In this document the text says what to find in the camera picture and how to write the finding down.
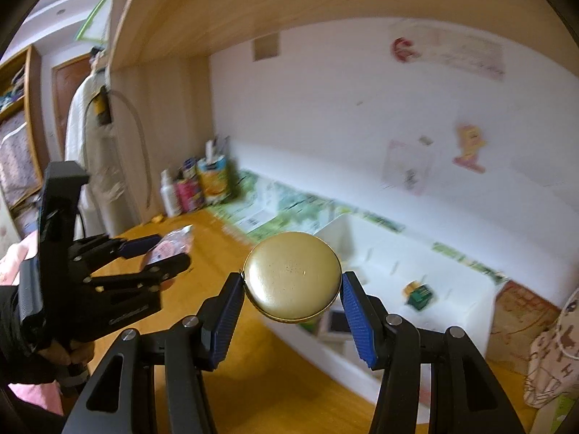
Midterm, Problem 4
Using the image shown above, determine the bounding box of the person's left hand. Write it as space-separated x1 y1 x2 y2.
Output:
38 340 97 368

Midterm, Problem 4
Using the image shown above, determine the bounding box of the beige wall note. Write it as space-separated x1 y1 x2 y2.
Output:
251 33 282 61

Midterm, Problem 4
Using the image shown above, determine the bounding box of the wooden bookshelf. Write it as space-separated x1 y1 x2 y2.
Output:
0 45 50 236

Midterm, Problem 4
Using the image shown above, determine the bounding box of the white hanging robe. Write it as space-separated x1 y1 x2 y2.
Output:
65 70 132 240

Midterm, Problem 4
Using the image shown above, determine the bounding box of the pink wall note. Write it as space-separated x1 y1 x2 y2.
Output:
382 139 435 196

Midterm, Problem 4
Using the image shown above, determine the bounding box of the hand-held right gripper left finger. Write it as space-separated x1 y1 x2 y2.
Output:
61 272 246 434

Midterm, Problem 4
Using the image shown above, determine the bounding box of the green framed panel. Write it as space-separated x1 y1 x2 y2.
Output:
75 0 116 41

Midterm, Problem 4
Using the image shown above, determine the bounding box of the black yellow device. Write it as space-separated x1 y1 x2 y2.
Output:
93 86 114 127

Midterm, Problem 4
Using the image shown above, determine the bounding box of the white plastic storage bin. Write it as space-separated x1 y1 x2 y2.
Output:
260 214 496 421

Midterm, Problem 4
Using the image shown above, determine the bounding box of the wooden door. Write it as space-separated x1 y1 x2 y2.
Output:
51 52 98 163

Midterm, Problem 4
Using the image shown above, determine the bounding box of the wooden desk hutch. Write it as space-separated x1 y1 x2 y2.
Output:
106 0 579 236

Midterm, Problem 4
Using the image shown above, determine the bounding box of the dark pens bundle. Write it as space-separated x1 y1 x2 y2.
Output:
178 158 200 182

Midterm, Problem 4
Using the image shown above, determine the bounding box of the clear heart-print box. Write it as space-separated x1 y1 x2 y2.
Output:
144 225 195 268

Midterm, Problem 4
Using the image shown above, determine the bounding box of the beige printed tote bag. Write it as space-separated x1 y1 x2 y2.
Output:
524 287 579 410

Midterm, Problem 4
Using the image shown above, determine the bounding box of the small green yellow-lidded jar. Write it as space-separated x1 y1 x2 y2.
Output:
404 280 436 312

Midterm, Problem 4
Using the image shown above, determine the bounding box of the black cable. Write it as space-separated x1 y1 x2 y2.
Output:
109 90 152 209

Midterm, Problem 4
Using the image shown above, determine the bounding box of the white spray bottle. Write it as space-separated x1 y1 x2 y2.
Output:
159 169 182 218

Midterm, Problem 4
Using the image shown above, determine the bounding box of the yellow pony wall sticker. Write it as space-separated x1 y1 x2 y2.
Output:
453 123 488 173

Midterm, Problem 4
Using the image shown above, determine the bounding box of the red wall sticker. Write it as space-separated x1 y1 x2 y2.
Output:
391 37 421 61

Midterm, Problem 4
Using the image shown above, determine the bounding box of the gold round compact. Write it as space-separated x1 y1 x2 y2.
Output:
243 231 342 324

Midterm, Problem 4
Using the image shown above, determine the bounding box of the long paper wall strip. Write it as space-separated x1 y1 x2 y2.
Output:
393 20 506 83

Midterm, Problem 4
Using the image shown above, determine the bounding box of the green leaf printed sheet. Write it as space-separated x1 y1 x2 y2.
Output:
210 169 507 285

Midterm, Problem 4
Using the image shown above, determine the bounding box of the white barcode box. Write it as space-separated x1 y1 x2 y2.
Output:
235 190 281 231

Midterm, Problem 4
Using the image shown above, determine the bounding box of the pink can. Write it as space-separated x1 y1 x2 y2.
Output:
177 178 203 213

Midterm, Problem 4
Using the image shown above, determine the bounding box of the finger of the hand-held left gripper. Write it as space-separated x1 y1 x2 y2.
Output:
73 234 164 273
92 252 191 293

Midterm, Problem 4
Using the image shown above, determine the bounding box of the green tissue pack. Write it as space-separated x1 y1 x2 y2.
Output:
547 393 579 434

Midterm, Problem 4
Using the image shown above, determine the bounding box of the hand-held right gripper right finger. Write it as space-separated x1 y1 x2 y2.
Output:
341 270 528 434

